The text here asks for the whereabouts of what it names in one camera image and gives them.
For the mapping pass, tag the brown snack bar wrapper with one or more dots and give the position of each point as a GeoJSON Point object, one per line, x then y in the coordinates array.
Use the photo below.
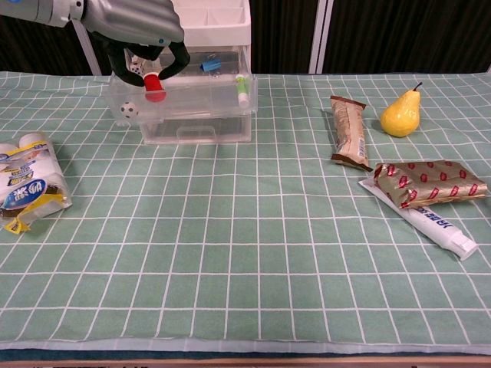
{"type": "Point", "coordinates": [349, 132]}

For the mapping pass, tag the white yellow bottle pack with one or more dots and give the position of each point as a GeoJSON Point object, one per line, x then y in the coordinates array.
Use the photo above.
{"type": "Point", "coordinates": [32, 180]}

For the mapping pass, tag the small blue clip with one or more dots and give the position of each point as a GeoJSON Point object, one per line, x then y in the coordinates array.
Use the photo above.
{"type": "Point", "coordinates": [210, 64]}

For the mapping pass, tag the clear plastic storage bin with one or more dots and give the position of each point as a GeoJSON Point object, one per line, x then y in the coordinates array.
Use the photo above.
{"type": "Point", "coordinates": [207, 96]}

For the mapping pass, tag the mini soccer ball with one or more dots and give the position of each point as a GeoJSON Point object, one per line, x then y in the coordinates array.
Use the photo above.
{"type": "Point", "coordinates": [129, 110]}

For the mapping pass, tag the white die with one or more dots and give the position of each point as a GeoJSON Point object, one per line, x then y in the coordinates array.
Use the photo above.
{"type": "Point", "coordinates": [135, 69]}

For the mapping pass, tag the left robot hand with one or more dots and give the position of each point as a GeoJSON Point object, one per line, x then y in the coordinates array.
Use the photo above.
{"type": "Point", "coordinates": [130, 19]}

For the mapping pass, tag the white toothpaste tube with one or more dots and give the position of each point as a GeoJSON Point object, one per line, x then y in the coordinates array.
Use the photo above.
{"type": "Point", "coordinates": [437, 228]}

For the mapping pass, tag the gold red snack package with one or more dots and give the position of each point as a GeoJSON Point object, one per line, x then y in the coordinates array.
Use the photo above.
{"type": "Point", "coordinates": [429, 182]}

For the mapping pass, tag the white metal frame post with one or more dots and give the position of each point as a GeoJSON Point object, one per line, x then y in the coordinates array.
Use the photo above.
{"type": "Point", "coordinates": [89, 53]}
{"type": "Point", "coordinates": [321, 38]}

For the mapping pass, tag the black pleated curtain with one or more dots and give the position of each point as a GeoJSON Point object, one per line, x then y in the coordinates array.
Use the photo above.
{"type": "Point", "coordinates": [403, 34]}

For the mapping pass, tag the yellow pear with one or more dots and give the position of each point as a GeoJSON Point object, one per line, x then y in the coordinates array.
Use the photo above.
{"type": "Point", "coordinates": [401, 115]}

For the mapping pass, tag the small red cup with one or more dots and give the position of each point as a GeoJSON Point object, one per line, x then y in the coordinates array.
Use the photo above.
{"type": "Point", "coordinates": [153, 82]}

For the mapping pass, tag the white plastic drawer organizer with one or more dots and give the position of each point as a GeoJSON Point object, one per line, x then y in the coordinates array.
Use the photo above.
{"type": "Point", "coordinates": [218, 23]}

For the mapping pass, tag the green white glue stick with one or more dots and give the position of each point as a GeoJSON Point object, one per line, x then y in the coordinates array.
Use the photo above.
{"type": "Point", "coordinates": [242, 92]}

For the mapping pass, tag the green checked tablecloth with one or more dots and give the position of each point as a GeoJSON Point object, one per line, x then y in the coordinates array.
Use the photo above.
{"type": "Point", "coordinates": [245, 230]}

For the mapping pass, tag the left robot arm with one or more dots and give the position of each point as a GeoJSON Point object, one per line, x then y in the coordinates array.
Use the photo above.
{"type": "Point", "coordinates": [38, 9]}

